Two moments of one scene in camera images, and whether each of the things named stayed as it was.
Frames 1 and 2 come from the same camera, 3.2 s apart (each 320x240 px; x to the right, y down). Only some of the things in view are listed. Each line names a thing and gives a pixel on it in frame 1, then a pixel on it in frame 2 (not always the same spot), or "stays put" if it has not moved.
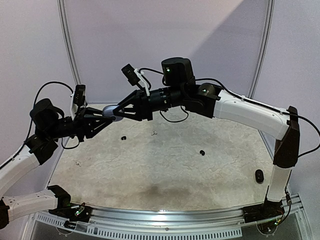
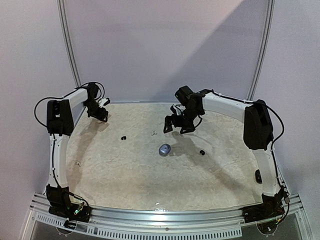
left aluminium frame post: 66,34 stays put
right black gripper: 144,105 → 181,121
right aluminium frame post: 262,48 stays put
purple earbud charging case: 108,111 → 164,149
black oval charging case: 259,176 stays put
